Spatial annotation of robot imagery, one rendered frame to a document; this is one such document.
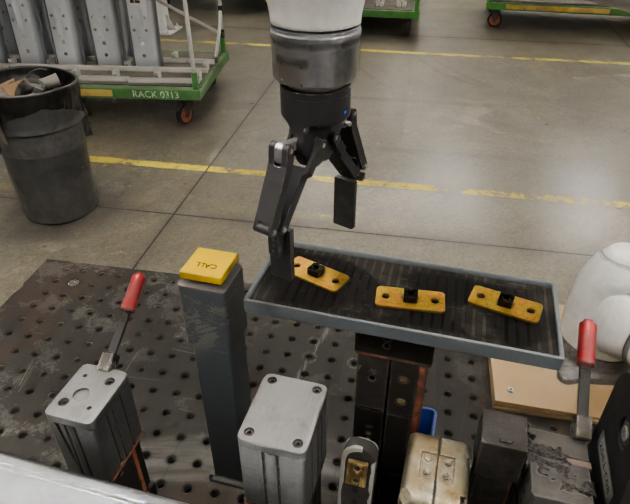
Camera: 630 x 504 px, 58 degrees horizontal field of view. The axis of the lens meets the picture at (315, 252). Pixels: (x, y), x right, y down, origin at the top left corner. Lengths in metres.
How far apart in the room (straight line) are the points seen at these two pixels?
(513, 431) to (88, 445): 0.50
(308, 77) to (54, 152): 2.59
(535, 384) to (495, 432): 0.61
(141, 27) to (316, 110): 4.03
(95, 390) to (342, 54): 0.50
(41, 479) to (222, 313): 0.29
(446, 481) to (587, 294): 0.67
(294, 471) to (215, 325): 0.25
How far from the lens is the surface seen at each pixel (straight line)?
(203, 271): 0.76
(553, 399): 1.25
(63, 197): 3.21
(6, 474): 0.82
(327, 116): 0.59
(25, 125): 3.02
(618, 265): 1.20
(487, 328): 0.69
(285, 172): 0.59
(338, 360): 1.27
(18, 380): 1.38
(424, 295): 0.71
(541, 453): 0.69
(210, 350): 0.84
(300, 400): 0.65
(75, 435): 0.78
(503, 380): 1.25
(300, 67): 0.57
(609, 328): 1.22
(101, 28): 4.71
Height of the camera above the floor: 1.61
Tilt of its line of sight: 35 degrees down
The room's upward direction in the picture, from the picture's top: straight up
